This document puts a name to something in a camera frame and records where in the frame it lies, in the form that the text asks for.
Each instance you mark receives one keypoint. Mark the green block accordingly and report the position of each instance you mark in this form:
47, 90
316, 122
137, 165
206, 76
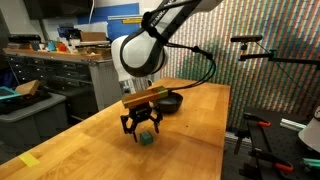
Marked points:
146, 138

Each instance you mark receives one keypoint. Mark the wooden block on bin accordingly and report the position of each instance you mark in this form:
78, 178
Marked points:
28, 88

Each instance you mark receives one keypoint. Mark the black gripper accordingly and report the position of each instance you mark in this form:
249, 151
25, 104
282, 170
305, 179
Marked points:
139, 114

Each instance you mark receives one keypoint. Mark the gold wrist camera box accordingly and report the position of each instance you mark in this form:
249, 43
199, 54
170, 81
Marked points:
142, 97

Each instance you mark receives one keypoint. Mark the orange handled clamp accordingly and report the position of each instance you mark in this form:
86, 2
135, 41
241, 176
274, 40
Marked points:
260, 121

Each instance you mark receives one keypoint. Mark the teal tray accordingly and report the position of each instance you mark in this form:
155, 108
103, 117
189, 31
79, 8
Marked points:
7, 93

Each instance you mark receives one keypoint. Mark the yellow sticky note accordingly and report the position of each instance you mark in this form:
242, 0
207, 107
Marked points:
29, 159

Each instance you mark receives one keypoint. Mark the black bowl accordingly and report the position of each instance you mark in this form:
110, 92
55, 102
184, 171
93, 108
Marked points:
169, 104

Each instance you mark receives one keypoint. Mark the grey plastic storage bin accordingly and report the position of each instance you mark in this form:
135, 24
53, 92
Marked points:
34, 124

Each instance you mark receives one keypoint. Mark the cardboard box on shelf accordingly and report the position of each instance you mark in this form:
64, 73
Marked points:
93, 36

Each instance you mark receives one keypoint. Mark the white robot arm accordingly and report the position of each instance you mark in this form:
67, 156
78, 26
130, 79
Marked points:
143, 53

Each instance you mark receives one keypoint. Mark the grey drawer cabinet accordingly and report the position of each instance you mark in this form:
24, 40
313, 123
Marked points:
88, 85

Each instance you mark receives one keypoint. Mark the black camera on stand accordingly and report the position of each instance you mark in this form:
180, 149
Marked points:
246, 38

